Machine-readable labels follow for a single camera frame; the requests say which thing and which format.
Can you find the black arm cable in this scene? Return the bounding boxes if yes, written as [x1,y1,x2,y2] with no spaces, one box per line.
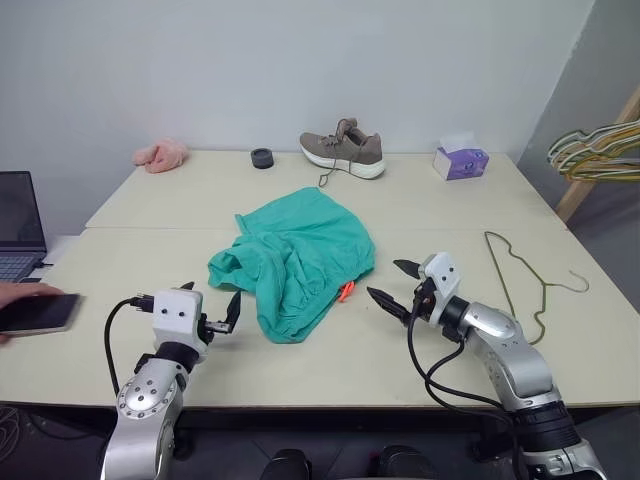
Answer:
[407,309,532,480]
[103,294,157,396]

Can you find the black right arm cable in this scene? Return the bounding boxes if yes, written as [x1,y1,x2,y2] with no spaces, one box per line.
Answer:
[407,309,532,480]

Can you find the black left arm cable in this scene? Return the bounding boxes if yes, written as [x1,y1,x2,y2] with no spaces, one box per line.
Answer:
[103,294,157,396]

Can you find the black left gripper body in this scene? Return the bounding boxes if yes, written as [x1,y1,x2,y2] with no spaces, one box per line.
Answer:
[198,313,235,344]

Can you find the olive green wire hanger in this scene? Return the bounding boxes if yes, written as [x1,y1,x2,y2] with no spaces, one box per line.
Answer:
[482,230,590,347]

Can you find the purple tissue box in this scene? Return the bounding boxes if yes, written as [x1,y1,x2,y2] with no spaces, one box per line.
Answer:
[431,130,491,182]

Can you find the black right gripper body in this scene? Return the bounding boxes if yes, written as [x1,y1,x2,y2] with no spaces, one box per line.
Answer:
[410,277,437,322]

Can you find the person's bare hand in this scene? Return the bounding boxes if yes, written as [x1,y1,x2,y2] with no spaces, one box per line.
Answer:
[0,282,64,344]

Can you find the taupe sneaker with white sole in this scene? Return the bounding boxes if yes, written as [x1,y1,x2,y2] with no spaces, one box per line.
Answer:
[298,117,387,187]

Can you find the pink plush cloth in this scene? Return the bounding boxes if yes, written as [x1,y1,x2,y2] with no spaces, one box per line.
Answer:
[132,138,190,175]

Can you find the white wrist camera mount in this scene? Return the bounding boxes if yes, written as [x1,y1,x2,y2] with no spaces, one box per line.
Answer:
[418,252,461,326]
[151,287,207,362]

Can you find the black smartphone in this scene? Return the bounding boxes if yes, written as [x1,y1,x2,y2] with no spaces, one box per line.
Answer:
[0,293,84,335]

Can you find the green shorts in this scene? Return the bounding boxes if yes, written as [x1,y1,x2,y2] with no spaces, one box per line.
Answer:
[206,185,377,346]

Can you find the dark rounded shape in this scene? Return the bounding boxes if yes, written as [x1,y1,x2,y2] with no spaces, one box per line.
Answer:
[259,448,314,480]
[372,444,441,480]

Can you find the grey laptop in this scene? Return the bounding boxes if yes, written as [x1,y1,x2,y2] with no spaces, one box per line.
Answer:
[0,171,49,284]

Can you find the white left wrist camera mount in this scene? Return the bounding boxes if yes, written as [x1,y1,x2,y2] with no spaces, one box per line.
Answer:
[151,287,207,362]

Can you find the thin tangled cable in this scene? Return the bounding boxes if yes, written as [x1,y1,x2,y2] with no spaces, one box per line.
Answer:
[0,403,47,452]

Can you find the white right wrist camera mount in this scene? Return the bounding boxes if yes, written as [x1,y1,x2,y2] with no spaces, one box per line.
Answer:
[418,252,461,326]

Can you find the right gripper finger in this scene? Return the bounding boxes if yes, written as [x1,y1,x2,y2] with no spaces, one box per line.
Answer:
[392,258,425,281]
[366,286,415,327]

